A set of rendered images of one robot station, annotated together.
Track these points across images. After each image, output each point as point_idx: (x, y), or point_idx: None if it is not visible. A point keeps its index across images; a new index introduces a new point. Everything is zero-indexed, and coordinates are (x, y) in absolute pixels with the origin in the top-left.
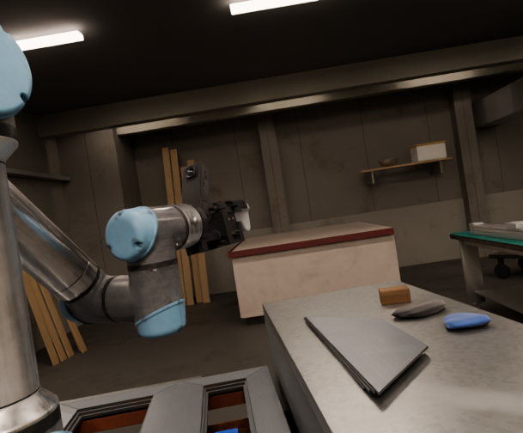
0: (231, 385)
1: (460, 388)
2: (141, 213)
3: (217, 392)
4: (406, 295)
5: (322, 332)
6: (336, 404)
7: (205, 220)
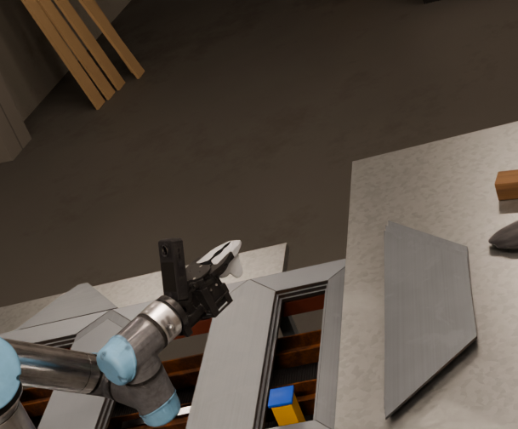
0: (310, 289)
1: (469, 412)
2: (120, 353)
3: (293, 298)
4: None
5: (386, 280)
6: (351, 420)
7: (183, 315)
